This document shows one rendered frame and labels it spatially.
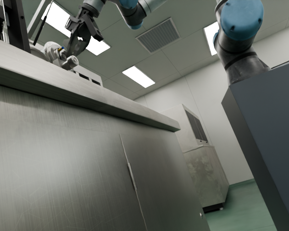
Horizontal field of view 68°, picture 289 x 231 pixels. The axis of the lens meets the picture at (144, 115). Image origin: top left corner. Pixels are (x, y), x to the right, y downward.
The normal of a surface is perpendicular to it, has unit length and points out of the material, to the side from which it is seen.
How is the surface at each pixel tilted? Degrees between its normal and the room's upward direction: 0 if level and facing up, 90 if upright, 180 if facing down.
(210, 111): 90
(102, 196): 90
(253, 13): 98
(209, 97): 90
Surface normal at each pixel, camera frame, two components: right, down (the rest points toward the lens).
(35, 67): 0.87, -0.38
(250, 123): -0.22, -0.22
